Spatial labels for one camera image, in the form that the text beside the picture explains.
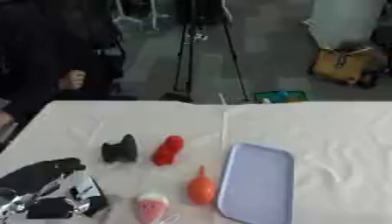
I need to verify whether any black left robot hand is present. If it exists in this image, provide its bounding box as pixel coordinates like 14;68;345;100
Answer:
0;157;110;221

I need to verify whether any teal box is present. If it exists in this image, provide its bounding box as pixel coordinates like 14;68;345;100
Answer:
252;90;312;104

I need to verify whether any black toy figure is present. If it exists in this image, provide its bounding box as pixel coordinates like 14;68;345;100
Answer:
99;133;140;164

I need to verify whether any pink strawberry soft toy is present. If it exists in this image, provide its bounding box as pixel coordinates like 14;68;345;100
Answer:
135;191;172;224

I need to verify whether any person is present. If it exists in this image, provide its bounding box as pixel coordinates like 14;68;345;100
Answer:
0;0;140;130

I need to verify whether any orange toy carrot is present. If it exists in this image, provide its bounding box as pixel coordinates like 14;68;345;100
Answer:
186;164;218;206

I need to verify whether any black tripod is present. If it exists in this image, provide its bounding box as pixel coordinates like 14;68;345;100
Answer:
157;0;251;103

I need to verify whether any light purple tray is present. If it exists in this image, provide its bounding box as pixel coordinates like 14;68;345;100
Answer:
215;142;298;224

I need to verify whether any tan bag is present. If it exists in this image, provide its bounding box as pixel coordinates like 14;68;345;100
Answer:
309;46;377;86

